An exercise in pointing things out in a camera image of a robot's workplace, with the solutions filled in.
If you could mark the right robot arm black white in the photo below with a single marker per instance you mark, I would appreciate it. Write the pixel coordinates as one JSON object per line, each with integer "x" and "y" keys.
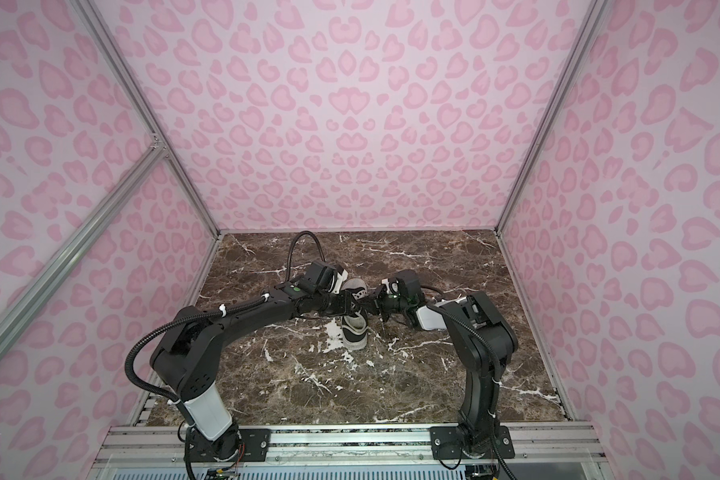
{"x": 484, "y": 342}

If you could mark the black white canvas sneaker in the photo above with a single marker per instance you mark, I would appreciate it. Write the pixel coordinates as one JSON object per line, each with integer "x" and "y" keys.
{"x": 354, "y": 329}

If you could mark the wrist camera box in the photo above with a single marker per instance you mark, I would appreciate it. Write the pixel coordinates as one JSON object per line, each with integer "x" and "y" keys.
{"x": 322, "y": 277}
{"x": 406, "y": 286}

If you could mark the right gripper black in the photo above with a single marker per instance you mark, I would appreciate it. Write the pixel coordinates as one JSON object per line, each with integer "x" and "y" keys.
{"x": 378, "y": 299}

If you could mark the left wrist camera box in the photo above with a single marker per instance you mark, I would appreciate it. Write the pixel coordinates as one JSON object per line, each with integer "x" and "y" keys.
{"x": 322, "y": 277}

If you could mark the corner aluminium post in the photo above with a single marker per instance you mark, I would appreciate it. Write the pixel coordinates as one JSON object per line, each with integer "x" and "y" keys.
{"x": 596, "y": 15}
{"x": 91, "y": 18}

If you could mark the right corner aluminium post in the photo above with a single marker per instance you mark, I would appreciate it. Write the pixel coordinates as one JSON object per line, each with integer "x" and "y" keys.
{"x": 596, "y": 15}

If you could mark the diagonal aluminium frame bar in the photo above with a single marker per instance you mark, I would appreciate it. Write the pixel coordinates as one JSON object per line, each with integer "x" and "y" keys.
{"x": 15, "y": 320}

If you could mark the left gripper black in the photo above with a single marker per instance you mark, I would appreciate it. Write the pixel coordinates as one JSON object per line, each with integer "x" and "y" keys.
{"x": 345, "y": 309}

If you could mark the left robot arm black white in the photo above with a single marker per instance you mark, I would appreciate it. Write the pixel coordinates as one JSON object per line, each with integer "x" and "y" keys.
{"x": 180, "y": 360}

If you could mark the aluminium front rail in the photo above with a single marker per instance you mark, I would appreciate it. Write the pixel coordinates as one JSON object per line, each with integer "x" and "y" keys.
{"x": 566, "y": 450}

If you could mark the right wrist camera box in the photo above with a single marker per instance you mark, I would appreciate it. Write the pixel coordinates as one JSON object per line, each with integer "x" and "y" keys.
{"x": 406, "y": 286}

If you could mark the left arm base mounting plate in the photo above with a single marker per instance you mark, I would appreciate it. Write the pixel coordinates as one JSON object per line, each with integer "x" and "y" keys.
{"x": 244, "y": 445}

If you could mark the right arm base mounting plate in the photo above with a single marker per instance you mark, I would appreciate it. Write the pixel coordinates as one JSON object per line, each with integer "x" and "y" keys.
{"x": 456, "y": 443}

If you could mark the left corner aluminium post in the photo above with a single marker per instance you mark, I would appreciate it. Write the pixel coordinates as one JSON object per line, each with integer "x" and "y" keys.
{"x": 91, "y": 18}

